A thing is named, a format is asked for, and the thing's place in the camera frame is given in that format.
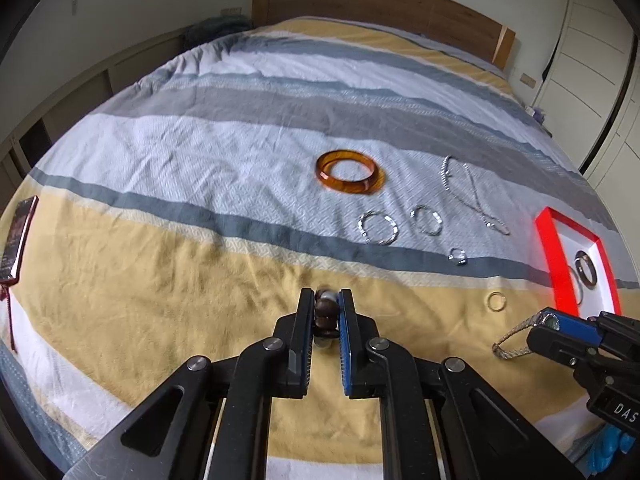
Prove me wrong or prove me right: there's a red jewelry box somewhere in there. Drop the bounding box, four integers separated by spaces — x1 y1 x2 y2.
534 206 622 318

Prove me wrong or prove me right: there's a silver chain necklace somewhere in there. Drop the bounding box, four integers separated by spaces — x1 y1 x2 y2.
441 155 512 237

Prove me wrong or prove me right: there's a brown bangle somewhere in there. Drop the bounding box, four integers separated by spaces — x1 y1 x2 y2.
573 250 598 290

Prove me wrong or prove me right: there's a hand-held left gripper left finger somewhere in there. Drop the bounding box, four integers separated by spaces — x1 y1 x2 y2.
65 287 316 480

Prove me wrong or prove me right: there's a dark beaded bracelet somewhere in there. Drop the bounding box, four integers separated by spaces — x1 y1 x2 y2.
312 285 341 348

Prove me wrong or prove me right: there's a white wardrobe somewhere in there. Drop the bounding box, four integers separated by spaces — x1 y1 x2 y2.
537 0 640 211

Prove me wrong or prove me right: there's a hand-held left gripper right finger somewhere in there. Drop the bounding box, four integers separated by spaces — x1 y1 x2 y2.
337 288 583 480

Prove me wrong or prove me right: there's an amber bangle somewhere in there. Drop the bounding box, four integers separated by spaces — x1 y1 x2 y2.
315 149 387 195

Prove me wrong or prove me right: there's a person's right hand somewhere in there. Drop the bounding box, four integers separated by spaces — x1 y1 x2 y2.
586 422 637 476

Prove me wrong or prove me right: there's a beige low cabinet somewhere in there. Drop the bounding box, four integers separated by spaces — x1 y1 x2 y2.
0 25 191 196

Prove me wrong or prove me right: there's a large silver hoop bangle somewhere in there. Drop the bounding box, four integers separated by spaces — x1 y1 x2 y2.
358 211 401 246

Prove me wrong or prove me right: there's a small silver hoop bangle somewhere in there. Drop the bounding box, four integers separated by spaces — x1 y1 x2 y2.
410 206 444 237

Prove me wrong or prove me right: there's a wooden headboard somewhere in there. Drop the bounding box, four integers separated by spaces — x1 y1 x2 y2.
250 0 516 73

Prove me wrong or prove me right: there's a dark phone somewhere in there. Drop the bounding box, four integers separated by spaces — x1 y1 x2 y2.
0 196 40 283

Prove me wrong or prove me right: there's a dark cloth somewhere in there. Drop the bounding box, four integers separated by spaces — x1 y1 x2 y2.
182 16 251 54

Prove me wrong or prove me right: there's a thin metal bangle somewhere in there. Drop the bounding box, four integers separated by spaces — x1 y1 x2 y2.
570 265 585 307

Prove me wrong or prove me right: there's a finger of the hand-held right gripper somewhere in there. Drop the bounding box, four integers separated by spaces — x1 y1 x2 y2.
526 327 621 396
537 310 640 356

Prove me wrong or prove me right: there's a bed with striped cover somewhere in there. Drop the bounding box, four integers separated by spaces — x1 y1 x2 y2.
0 16 618 480

